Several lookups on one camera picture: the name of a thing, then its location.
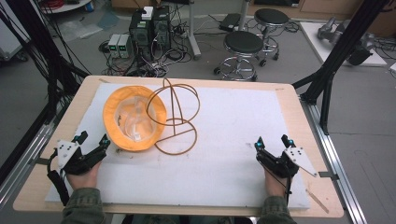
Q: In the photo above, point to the white round table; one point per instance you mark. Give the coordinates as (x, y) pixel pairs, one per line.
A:
(68, 6)

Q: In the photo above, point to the thin wooden stick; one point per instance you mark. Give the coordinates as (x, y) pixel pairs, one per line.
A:
(317, 201)

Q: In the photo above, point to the orange bucket hat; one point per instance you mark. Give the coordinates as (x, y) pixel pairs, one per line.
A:
(113, 124)

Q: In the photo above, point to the black round stool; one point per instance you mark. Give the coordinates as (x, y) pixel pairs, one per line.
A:
(243, 42)
(271, 16)

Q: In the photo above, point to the grey metal table leg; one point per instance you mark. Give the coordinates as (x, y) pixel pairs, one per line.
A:
(193, 34)

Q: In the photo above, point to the black metal frame stand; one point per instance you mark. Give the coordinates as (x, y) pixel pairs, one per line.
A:
(37, 46)
(339, 49)

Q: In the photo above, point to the clear plastic sheet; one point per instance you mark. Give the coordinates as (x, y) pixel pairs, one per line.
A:
(77, 29)

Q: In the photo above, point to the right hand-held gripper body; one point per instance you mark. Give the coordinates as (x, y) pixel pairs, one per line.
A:
(299, 157)

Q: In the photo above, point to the white box on computer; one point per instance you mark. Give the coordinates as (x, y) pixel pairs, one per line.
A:
(147, 13)

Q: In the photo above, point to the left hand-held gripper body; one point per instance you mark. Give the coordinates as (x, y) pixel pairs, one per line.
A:
(67, 153)

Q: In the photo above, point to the dark metal bracket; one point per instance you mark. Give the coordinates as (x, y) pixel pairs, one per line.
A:
(39, 161)
(328, 175)

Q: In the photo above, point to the wooden table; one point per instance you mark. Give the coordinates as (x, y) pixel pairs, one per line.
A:
(311, 130)

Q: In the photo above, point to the person's right hand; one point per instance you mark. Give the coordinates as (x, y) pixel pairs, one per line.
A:
(273, 185)

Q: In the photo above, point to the white floor platform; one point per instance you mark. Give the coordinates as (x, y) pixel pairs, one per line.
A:
(314, 40)

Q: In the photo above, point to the black computer tower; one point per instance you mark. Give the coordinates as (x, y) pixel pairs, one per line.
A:
(140, 31)
(162, 28)

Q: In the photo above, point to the person's left hand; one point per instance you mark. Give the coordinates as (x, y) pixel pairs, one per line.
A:
(84, 179)

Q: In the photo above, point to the black flat box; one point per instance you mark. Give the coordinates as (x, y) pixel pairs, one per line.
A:
(230, 21)

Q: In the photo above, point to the white foam mat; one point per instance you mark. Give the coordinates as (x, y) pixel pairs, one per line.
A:
(224, 149)

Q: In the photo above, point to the grey power supply unit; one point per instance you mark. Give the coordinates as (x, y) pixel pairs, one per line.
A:
(125, 46)
(113, 45)

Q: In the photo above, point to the aluminium rail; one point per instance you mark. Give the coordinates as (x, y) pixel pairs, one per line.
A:
(25, 155)
(339, 174)

